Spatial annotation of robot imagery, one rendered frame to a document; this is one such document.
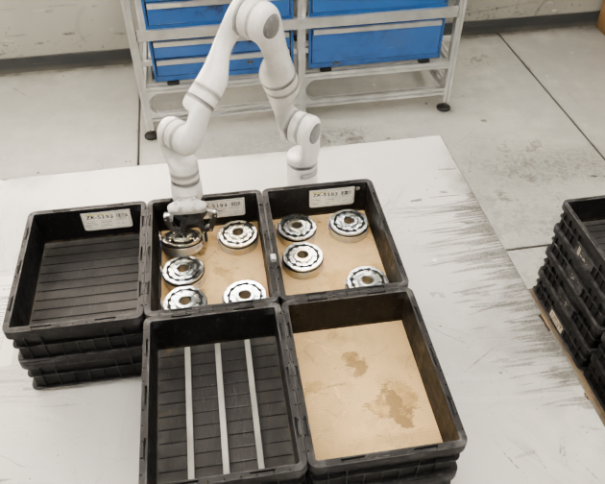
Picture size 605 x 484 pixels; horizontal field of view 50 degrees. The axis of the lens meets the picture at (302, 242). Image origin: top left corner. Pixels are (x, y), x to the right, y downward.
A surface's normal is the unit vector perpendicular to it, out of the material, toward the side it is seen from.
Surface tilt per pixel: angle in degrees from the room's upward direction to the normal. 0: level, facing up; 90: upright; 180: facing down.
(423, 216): 0
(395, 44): 90
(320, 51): 90
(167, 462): 0
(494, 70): 0
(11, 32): 90
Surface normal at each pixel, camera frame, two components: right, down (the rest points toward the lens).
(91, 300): 0.00, -0.72
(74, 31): 0.17, 0.69
